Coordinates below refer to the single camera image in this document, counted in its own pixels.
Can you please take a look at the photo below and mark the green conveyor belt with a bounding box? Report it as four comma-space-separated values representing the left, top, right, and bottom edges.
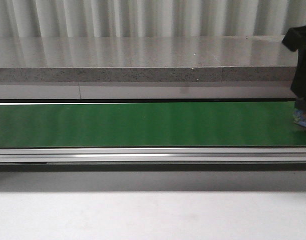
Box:
0, 101, 306, 148

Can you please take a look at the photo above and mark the white pleated curtain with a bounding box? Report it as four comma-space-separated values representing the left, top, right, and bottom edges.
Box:
0, 0, 306, 38

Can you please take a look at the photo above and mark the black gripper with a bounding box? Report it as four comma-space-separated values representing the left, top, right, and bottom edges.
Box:
282, 25, 306, 99

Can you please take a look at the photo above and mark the grey speckled stone counter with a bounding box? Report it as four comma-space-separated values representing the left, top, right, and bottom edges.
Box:
0, 36, 297, 83

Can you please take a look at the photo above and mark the aluminium conveyor frame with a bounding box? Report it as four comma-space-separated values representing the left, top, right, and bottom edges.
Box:
0, 146, 306, 172

